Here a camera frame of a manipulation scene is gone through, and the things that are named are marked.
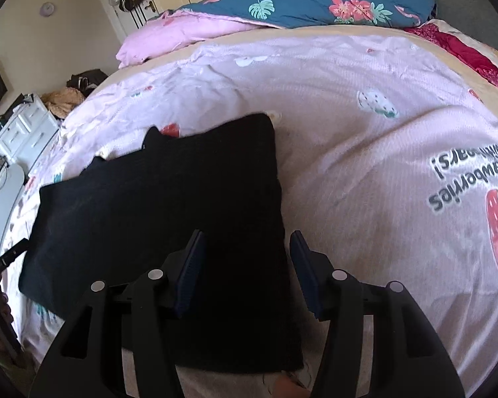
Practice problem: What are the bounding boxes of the white door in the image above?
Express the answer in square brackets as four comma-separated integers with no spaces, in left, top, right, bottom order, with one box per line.
[95,0,160,46]

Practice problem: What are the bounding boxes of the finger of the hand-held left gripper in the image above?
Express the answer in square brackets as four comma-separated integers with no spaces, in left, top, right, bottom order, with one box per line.
[0,238,30,278]

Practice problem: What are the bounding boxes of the red floral blanket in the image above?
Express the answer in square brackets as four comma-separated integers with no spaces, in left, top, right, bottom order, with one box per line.
[402,19,498,92]

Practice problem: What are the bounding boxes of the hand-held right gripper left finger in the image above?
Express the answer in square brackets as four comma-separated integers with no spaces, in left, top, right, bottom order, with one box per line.
[29,229,208,398]

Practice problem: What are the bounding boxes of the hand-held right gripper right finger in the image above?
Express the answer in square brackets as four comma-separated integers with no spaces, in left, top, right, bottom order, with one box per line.
[290,230,465,398]

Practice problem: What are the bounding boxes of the pink and blue floral quilt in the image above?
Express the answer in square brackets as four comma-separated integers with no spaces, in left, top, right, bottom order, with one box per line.
[116,0,438,69]

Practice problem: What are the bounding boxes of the black t-shirt with orange print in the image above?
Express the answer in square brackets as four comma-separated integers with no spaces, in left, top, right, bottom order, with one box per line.
[19,112,304,374]

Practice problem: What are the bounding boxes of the pink printed bedsheet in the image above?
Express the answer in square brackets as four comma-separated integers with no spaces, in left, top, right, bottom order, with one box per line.
[0,25,498,398]

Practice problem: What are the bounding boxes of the black bag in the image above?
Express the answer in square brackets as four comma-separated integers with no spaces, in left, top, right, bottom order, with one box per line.
[66,68,109,96]

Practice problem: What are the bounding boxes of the tan clothes pile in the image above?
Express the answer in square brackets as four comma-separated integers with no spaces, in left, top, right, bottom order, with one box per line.
[41,87,86,119]

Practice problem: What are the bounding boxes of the round white table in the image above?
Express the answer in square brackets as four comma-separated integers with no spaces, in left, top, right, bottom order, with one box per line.
[0,164,26,258]

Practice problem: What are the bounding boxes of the white drawer cabinet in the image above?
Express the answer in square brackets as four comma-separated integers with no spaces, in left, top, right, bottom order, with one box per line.
[0,95,61,170]

